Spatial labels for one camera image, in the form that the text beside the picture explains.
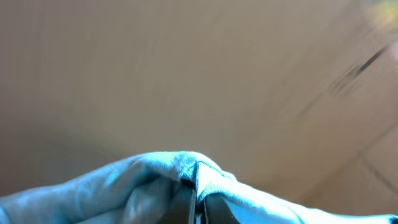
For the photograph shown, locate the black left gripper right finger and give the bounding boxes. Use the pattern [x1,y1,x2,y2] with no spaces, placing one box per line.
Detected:
[202,194,239,224]

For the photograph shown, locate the light blue printed t-shirt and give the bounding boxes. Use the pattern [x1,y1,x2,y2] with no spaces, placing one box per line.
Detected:
[1,151,397,223]

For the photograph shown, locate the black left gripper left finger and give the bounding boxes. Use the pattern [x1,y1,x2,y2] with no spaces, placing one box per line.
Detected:
[158,179,197,224]

